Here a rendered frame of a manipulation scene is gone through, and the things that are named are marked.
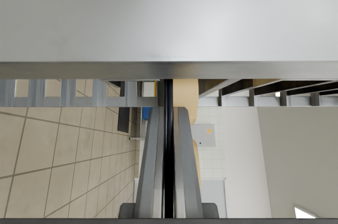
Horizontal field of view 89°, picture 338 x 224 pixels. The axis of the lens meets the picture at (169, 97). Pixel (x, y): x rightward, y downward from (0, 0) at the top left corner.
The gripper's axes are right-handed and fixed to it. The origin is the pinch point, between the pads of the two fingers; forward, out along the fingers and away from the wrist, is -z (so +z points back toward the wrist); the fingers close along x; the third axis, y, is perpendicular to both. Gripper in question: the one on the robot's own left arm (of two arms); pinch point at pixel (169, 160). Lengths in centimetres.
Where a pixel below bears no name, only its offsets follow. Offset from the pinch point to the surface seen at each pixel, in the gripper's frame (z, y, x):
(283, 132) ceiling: -205, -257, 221
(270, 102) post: -33, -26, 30
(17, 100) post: -34, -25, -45
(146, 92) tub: -291, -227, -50
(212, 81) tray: -14.8, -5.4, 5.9
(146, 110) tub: -257, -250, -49
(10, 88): -36, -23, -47
